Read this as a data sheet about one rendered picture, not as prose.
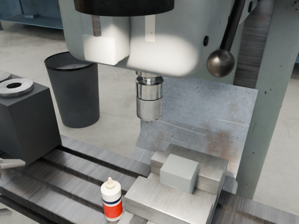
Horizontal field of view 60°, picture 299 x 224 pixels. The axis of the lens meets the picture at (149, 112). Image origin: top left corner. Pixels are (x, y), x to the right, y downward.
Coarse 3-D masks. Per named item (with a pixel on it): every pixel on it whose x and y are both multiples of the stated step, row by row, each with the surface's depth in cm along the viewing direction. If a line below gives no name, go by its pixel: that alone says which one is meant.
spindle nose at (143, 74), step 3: (135, 72) 42; (138, 72) 40; (141, 72) 40; (144, 72) 40; (138, 75) 41; (141, 75) 40; (144, 75) 40; (147, 75) 40; (150, 75) 40; (153, 75) 40; (156, 75) 40
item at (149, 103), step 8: (136, 88) 43; (160, 88) 42; (136, 96) 44; (144, 96) 42; (152, 96) 42; (160, 96) 43; (136, 104) 45; (144, 104) 43; (152, 104) 43; (160, 104) 44; (144, 112) 44; (152, 112) 44; (160, 112) 45; (152, 120) 44
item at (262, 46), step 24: (264, 0) 62; (288, 0) 60; (240, 24) 67; (264, 24) 64; (288, 24) 62; (240, 48) 70; (264, 48) 67; (288, 48) 65; (240, 72) 73; (264, 72) 70; (288, 72) 68; (264, 96) 73; (264, 120) 77; (264, 144) 80; (240, 168) 88; (240, 192) 93
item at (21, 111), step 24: (0, 72) 73; (0, 96) 63; (24, 96) 63; (48, 96) 69; (0, 120) 65; (24, 120) 64; (48, 120) 71; (0, 144) 73; (24, 144) 67; (48, 144) 73
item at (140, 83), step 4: (160, 76) 43; (136, 80) 42; (140, 80) 42; (144, 80) 42; (156, 80) 42; (160, 80) 42; (136, 84) 42; (140, 84) 41; (144, 84) 41; (148, 84) 41; (152, 84) 41; (156, 84) 41; (160, 84) 42; (140, 88) 42; (144, 88) 41; (148, 88) 41; (152, 88) 41; (156, 88) 41
